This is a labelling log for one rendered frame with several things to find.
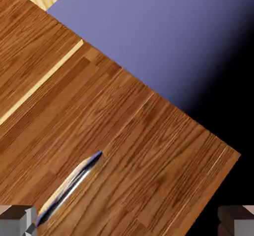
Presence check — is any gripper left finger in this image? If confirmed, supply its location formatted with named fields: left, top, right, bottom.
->
left=0, top=204, right=38, bottom=236

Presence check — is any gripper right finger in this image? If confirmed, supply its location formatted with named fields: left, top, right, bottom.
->
left=217, top=204, right=254, bottom=236

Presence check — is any brown wooden cabinet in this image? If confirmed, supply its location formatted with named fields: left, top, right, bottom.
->
left=0, top=0, right=242, bottom=236

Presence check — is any curved silver metal handle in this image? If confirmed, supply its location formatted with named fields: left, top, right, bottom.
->
left=35, top=150, right=103, bottom=227

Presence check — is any brown wooden drawer front with handle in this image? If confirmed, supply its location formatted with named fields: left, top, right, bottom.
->
left=0, top=41, right=242, bottom=236

